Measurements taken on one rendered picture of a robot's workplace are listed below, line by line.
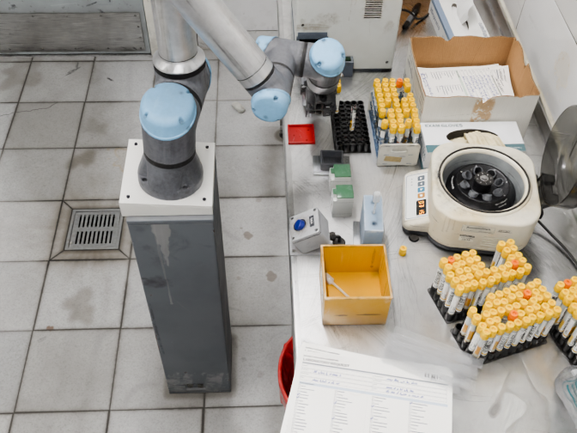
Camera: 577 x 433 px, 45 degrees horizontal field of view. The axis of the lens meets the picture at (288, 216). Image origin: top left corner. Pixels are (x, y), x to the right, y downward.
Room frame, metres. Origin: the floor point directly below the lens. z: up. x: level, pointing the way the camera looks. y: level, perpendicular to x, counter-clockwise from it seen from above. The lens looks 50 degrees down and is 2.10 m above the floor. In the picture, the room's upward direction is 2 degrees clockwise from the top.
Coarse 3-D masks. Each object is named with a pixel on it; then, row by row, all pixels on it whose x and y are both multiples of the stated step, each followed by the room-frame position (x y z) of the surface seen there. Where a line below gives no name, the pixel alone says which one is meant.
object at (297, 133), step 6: (288, 126) 1.34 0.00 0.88; (294, 126) 1.34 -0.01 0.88; (300, 126) 1.34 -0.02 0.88; (306, 126) 1.34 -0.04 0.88; (312, 126) 1.34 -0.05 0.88; (288, 132) 1.31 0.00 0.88; (294, 132) 1.32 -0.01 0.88; (300, 132) 1.32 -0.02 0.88; (306, 132) 1.32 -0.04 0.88; (312, 132) 1.32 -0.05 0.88; (288, 138) 1.29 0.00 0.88; (294, 138) 1.30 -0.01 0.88; (300, 138) 1.30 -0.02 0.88; (306, 138) 1.30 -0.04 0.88; (312, 138) 1.30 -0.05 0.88
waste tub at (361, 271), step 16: (320, 256) 0.88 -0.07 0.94; (336, 256) 0.88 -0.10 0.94; (352, 256) 0.88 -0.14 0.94; (368, 256) 0.88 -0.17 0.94; (384, 256) 0.86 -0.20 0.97; (320, 272) 0.85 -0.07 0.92; (336, 272) 0.88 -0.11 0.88; (352, 272) 0.88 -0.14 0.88; (368, 272) 0.88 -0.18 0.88; (384, 272) 0.84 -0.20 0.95; (320, 288) 0.83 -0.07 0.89; (336, 288) 0.84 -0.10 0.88; (352, 288) 0.84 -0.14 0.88; (368, 288) 0.84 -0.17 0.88; (384, 288) 0.81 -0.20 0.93; (336, 304) 0.75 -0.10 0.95; (352, 304) 0.75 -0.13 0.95; (368, 304) 0.75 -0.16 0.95; (384, 304) 0.76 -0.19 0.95; (336, 320) 0.75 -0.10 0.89; (352, 320) 0.75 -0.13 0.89; (368, 320) 0.76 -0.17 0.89; (384, 320) 0.76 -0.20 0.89
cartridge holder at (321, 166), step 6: (324, 150) 1.22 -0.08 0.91; (330, 150) 1.22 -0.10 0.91; (336, 150) 1.22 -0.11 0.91; (342, 150) 1.22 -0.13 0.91; (318, 156) 1.22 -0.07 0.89; (324, 156) 1.22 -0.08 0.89; (330, 156) 1.22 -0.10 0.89; (336, 156) 1.22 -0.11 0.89; (342, 156) 1.20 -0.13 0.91; (348, 156) 1.23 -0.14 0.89; (318, 162) 1.20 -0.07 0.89; (324, 162) 1.20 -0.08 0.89; (330, 162) 1.20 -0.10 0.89; (336, 162) 1.20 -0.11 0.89; (342, 162) 1.18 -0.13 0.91; (348, 162) 1.21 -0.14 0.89; (318, 168) 1.18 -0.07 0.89; (324, 168) 1.18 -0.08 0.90
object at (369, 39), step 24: (312, 0) 1.58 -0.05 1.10; (336, 0) 1.58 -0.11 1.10; (360, 0) 1.58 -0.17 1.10; (384, 0) 1.59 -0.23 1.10; (312, 24) 1.58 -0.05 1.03; (336, 24) 1.58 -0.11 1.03; (360, 24) 1.58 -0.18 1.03; (384, 24) 1.59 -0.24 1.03; (360, 48) 1.58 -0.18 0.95; (384, 48) 1.59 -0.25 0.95
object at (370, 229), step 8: (368, 200) 1.01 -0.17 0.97; (368, 208) 0.98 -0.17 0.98; (376, 208) 0.98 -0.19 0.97; (368, 216) 0.96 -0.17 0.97; (376, 216) 0.96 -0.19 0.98; (360, 224) 1.01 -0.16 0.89; (368, 224) 0.94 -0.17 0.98; (376, 224) 0.94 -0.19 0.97; (360, 232) 0.99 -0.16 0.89; (368, 232) 0.92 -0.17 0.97; (376, 232) 0.92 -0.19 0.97; (384, 232) 0.99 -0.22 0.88; (360, 240) 0.97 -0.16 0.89; (368, 240) 0.92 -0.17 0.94; (376, 240) 0.92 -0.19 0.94; (384, 240) 0.97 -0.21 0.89
